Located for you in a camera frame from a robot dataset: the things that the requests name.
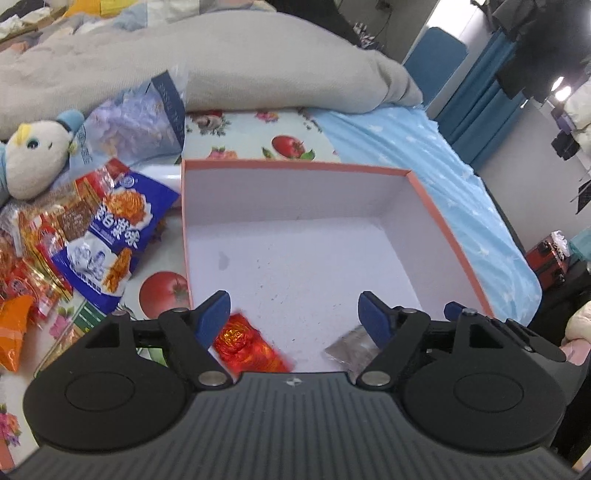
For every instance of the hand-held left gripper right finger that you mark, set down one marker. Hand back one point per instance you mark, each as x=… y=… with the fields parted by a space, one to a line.
x=372 y=316

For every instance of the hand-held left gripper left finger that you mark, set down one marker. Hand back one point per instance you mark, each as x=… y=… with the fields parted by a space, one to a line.
x=214 y=316

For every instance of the silver foil snack packet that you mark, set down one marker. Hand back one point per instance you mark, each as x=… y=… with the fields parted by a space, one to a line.
x=347 y=348

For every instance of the red foil snack packet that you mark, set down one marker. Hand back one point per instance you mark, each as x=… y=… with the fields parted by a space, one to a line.
x=251 y=351

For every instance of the orange-edged white cardboard box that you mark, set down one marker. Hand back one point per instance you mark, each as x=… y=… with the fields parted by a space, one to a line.
x=300 y=240

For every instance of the blue snack bag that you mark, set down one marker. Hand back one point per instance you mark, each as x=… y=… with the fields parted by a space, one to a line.
x=115 y=230

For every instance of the light blue star bedsheet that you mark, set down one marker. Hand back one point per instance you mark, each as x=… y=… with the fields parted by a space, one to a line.
x=415 y=143

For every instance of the red case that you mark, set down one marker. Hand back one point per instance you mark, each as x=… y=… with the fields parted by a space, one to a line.
x=545 y=258

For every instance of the tomato print sheet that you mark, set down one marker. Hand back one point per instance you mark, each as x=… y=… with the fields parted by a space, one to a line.
x=244 y=134

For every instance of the pile of red snack packets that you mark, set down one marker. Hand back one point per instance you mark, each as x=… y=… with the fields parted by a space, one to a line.
x=41 y=240

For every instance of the orange snack packet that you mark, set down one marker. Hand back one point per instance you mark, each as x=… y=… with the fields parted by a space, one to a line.
x=11 y=332

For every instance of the cream cloth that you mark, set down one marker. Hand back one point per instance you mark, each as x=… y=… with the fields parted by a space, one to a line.
x=579 y=332

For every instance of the translucent blue plastic bag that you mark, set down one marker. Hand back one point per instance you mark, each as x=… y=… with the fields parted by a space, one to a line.
x=129 y=120

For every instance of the white and blue plush toy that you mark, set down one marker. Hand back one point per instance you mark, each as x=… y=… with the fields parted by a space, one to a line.
x=32 y=161

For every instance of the blue curtain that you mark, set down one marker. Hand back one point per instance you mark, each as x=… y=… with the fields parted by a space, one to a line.
x=480 y=101

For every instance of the black bag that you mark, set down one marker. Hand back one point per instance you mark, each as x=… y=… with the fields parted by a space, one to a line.
x=565 y=145

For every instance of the grey duvet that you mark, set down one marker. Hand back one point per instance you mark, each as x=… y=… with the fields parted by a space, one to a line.
x=254 y=60

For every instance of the bright lamp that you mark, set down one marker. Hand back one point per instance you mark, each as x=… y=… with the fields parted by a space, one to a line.
x=561 y=87

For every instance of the dark hanging clothes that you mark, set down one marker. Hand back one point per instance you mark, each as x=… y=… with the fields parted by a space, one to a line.
x=545 y=46

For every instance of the colourful bedding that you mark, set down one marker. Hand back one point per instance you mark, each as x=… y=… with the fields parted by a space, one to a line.
x=92 y=18

